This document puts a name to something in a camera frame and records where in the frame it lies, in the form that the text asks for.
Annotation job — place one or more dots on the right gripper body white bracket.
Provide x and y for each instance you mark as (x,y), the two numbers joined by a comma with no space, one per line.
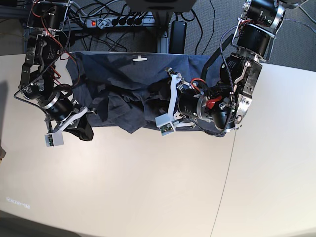
(63,112)

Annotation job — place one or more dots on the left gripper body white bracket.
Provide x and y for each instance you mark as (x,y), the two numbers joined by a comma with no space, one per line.
(188,103)

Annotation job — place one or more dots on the blue grey T-shirt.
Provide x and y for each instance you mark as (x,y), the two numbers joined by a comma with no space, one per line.
(126,93)

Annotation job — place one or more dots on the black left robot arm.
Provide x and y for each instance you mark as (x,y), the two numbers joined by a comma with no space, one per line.
(226,104)

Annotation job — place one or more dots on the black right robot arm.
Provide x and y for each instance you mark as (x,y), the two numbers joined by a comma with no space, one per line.
(38,84)

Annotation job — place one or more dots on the black power adapter brick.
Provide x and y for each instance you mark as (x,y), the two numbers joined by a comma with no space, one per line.
(177,37)

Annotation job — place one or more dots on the white power strip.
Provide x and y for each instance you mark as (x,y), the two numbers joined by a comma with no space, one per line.
(102,23)

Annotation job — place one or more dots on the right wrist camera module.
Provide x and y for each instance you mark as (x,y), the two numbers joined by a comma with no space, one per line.
(54,139)

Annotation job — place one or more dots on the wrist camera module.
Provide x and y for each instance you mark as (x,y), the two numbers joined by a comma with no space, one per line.
(165,124)
(54,139)

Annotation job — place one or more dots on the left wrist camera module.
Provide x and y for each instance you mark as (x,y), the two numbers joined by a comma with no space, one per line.
(165,124)

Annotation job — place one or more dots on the silver aluminium frame post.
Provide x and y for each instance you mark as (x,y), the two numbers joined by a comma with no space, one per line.
(162,23)

